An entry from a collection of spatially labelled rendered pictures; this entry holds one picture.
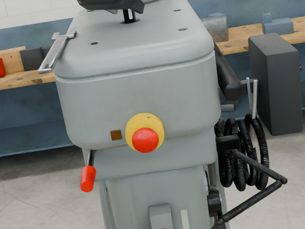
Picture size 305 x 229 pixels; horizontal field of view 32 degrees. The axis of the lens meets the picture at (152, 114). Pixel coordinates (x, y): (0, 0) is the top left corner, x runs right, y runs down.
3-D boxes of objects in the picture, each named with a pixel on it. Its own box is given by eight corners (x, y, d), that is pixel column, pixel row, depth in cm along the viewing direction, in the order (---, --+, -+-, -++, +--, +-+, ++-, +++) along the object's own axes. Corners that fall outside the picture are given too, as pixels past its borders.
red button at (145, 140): (160, 153, 80) (157, 128, 79) (134, 157, 80) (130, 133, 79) (159, 144, 83) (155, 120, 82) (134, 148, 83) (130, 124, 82)
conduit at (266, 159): (273, 203, 135) (268, 127, 128) (210, 212, 136) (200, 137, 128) (257, 170, 153) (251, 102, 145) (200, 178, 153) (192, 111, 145)
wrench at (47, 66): (59, 72, 74) (58, 66, 74) (31, 76, 74) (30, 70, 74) (76, 33, 97) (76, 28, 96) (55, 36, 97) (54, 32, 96)
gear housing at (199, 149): (220, 165, 97) (215, 114, 94) (87, 186, 98) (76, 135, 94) (198, 103, 129) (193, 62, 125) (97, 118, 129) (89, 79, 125)
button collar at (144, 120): (167, 150, 83) (161, 114, 81) (128, 156, 83) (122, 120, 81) (166, 144, 85) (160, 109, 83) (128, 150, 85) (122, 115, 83)
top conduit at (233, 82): (246, 100, 86) (243, 79, 85) (220, 104, 86) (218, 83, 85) (206, 37, 128) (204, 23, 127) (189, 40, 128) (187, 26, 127)
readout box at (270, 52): (308, 131, 132) (304, 48, 124) (271, 137, 132) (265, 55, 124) (285, 104, 150) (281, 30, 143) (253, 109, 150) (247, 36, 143)
